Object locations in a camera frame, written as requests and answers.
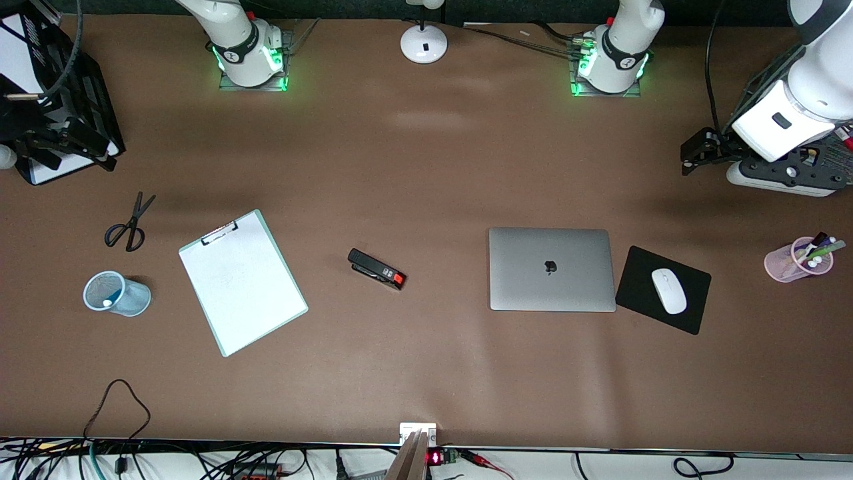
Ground silver laptop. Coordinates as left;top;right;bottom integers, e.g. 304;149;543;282
488;227;617;313

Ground purple black marker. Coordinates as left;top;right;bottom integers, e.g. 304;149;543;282
796;231;838;257

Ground green marker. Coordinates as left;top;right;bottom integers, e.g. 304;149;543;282
803;240;847;263

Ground black stacked document tray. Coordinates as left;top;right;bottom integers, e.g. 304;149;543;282
0;7;126;186

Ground black scissors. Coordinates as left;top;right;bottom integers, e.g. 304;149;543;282
104;191;157;253

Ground pink mesh pen cup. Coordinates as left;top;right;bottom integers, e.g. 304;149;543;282
764;237;835;283

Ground white computer mouse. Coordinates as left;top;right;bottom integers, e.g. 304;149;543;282
651;268;688;315

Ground blue mesh pen cup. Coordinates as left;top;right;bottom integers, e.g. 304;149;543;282
83;270;152;317

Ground white capped pen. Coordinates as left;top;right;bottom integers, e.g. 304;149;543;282
792;245;824;271

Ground black mouse pad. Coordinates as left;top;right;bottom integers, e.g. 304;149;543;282
614;245;712;335

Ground white paper sheet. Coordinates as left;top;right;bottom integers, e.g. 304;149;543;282
180;215;306;354

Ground pale green clipboard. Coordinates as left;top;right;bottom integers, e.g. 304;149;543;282
178;209;309;358

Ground white lamp base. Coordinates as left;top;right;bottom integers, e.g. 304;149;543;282
400;0;448;65

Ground black stapler with red end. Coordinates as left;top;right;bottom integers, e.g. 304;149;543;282
347;248;407;291

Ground black power strip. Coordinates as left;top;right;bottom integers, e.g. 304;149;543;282
227;462;284;480

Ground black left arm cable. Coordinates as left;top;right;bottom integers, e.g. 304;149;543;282
705;0;730;137

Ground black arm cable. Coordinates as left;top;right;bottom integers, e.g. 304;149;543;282
37;0;83;109
705;0;730;137

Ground grey wire mesh tray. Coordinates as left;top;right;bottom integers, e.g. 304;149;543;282
723;47;853;184

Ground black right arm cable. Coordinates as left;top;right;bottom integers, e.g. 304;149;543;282
37;0;83;109

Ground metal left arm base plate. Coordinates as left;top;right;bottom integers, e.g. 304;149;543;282
568;39;644;99

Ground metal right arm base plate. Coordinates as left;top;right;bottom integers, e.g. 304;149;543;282
217;29;290;93

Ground black table cables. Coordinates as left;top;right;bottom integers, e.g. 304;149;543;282
463;22;582;58

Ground black looped cable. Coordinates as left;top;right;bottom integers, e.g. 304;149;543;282
83;379;152;475

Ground black cable bundle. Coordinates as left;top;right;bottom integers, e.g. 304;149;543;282
0;437;321;480

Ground black coiled cable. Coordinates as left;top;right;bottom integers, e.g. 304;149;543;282
573;451;737;480

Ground red wire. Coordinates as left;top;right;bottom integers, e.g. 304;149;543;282
458;449;515;480

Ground white bracket box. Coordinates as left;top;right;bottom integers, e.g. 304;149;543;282
399;422;438;447

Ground wooden post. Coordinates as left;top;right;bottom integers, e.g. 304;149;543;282
385;430;430;480

